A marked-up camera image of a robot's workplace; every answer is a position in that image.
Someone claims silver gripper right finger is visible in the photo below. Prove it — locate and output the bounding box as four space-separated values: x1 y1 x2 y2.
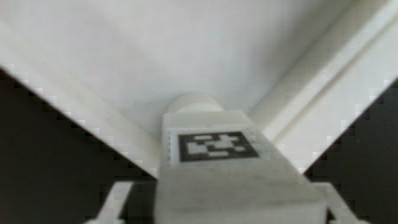
314 182 371 224

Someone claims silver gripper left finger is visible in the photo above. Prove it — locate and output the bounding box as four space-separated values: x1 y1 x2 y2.
83 181 133 224

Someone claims white table leg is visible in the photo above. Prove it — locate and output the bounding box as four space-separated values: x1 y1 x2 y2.
154 93 327 224

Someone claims white square tabletop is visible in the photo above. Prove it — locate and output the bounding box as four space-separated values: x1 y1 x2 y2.
0 0 380 181

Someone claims white U-shaped obstacle fence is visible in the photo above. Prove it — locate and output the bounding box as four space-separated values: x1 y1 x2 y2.
250 0 398 170

